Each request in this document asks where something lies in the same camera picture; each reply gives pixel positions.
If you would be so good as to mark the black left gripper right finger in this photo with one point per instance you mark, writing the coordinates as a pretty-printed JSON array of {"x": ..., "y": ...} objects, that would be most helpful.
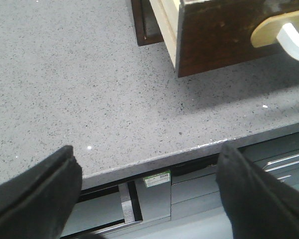
[{"x": 257, "y": 204}]

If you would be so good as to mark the dark wooden drawer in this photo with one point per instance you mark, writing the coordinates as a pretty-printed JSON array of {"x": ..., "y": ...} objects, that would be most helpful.
[{"x": 203, "y": 35}]

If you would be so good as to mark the dark wooden drawer cabinet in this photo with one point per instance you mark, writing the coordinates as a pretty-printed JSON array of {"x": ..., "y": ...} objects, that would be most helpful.
[{"x": 146, "y": 27}]

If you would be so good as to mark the green white sticker label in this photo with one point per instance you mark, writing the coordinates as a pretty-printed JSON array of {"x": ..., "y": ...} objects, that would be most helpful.
[{"x": 157, "y": 179}]

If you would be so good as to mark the black appliance control panel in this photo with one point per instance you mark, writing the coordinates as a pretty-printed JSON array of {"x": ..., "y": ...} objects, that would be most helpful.
[{"x": 189, "y": 206}]

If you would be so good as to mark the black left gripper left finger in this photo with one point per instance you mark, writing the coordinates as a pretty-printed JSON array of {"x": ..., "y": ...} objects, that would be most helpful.
[{"x": 37, "y": 203}]

